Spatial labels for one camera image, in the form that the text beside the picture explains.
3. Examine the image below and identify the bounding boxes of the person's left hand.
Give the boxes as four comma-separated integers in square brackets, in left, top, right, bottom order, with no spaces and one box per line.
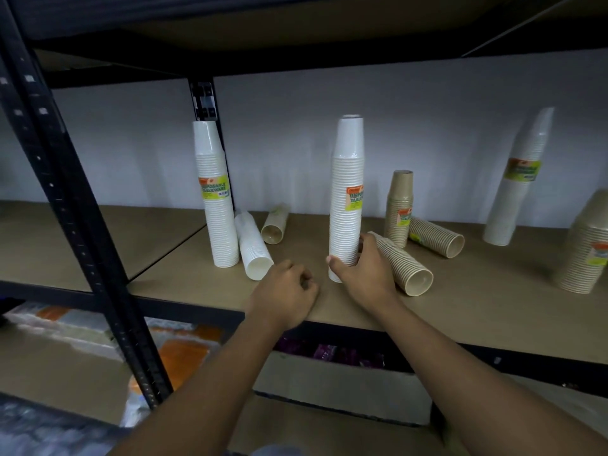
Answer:
[244,259,320,333]

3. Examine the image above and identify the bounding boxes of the person's right hand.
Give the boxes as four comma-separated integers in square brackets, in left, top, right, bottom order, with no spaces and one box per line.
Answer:
[326,232,400,315]

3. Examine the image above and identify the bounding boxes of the tall white paper cup stack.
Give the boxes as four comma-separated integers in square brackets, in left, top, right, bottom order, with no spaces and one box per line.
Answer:
[192,121,240,269]
[483,107,555,246]
[328,115,365,283]

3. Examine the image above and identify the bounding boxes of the person's left forearm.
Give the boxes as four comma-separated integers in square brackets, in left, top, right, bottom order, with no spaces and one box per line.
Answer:
[108,318,286,456]

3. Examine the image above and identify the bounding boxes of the person's right forearm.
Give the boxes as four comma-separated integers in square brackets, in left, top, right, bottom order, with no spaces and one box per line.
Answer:
[373,294,608,456]

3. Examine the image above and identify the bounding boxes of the short white paper cup stack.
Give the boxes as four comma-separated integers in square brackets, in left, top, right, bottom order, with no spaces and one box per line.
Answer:
[234,211,275,282]

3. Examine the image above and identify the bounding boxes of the small beige paper cup stack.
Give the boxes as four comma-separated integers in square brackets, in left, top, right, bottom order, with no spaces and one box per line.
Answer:
[261,204,291,245]

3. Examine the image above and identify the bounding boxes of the brown ribbed paper cup stack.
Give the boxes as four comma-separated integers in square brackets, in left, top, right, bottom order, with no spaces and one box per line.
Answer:
[408,217,465,259]
[368,231,434,297]
[384,170,414,249]

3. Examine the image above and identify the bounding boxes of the purple packets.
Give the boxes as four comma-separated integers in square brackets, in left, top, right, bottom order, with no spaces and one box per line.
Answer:
[275,336,386,371]

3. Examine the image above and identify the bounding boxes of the cardboard box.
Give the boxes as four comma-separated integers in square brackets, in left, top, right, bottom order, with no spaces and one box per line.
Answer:
[252,349,434,428]

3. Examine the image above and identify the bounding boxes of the white and orange packet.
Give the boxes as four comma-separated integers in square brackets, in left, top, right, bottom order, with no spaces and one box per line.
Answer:
[2,301,125,362]
[120,323,225,428]

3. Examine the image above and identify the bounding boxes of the wide brown paper cup stack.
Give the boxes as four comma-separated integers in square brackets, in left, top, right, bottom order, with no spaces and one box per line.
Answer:
[552,190,608,295]

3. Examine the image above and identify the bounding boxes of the black metal shelving rack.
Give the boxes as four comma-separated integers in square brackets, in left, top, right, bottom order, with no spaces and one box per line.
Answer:
[0,0,608,411]

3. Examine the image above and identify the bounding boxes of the clear plastic wrapped pack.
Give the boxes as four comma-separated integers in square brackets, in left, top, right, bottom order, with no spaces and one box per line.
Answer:
[0,393,130,456]

